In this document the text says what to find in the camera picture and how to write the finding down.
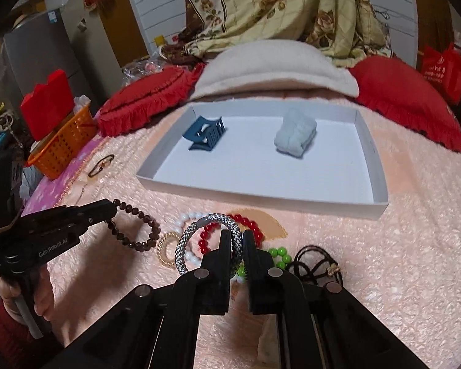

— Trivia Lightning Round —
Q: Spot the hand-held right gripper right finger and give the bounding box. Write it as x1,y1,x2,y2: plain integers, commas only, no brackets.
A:
242,230,427,369

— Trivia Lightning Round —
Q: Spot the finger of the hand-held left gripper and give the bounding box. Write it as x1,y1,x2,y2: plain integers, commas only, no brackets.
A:
66,199,118,236

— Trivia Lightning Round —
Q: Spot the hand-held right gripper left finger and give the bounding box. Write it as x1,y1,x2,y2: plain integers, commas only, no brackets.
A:
42,229,233,369

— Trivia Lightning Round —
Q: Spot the red bead bracelet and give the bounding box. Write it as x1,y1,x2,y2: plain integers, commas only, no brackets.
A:
197,214,264,256

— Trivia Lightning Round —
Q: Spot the green bead bracelet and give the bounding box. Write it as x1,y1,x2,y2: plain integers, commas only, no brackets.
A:
235,246,292,284

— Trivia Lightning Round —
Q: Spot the grey white braided hair tie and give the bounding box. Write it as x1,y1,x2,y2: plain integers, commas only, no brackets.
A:
175,213,244,276

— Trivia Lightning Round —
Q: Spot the black hair tie with charm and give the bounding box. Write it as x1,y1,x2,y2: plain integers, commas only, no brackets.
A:
87,154,115,178

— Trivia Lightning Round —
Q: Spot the brown bead bracelet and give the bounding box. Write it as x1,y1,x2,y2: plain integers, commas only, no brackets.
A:
106,199,161,253

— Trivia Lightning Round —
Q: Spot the white bead bracelet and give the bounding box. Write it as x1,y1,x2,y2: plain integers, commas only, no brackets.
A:
172,212,209,268

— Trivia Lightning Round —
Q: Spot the white shallow cardboard box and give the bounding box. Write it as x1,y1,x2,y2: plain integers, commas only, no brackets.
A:
136,102,390,221

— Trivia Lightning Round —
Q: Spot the person's left forearm red sleeve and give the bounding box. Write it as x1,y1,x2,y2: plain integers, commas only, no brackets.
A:
0,300,68,369

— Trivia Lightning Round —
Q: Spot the person's left hand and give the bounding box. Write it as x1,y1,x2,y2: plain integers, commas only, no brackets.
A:
0,267,57,333

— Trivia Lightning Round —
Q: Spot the orange plastic basket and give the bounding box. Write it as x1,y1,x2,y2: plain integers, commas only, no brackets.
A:
27,104,99,181

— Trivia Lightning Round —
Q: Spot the blue hair claw clip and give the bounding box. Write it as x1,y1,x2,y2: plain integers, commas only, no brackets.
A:
182,116,227,152

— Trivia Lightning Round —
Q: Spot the red box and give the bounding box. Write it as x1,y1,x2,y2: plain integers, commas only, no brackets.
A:
21,69,78,139

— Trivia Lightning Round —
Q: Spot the red ruffled pillow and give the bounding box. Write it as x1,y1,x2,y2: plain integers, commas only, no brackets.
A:
97,65,207,137
347,55,461,154

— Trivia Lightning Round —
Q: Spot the light blue fluffy scrunchie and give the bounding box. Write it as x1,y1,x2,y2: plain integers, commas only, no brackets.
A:
273,108,318,158

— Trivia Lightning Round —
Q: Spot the clear plastic bag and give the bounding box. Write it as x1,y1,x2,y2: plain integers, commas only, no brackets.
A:
122,57,166,85

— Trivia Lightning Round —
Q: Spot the grey refrigerator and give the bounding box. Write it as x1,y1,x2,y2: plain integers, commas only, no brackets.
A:
2,13,97,124

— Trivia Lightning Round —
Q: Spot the brown wooden door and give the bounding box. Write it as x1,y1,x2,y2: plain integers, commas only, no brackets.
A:
99,0,149,70

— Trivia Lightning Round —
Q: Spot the beige fleece pillow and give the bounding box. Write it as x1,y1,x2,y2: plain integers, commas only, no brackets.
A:
190,39,360,103

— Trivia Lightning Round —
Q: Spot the white slatted headboard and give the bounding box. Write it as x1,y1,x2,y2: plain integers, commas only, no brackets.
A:
122,0,420,66

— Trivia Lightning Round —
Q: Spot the floral yellow quilt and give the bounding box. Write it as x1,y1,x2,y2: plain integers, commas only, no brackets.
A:
155,0,393,68

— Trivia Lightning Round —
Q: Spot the red shopping bag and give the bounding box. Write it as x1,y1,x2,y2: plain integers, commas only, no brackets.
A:
418,42,461,105

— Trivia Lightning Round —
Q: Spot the thin dark cord hair tie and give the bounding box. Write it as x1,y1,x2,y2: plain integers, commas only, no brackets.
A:
286,244,345,289

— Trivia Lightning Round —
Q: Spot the gold coil hair tie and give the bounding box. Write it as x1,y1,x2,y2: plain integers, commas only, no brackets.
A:
156,231,183,266

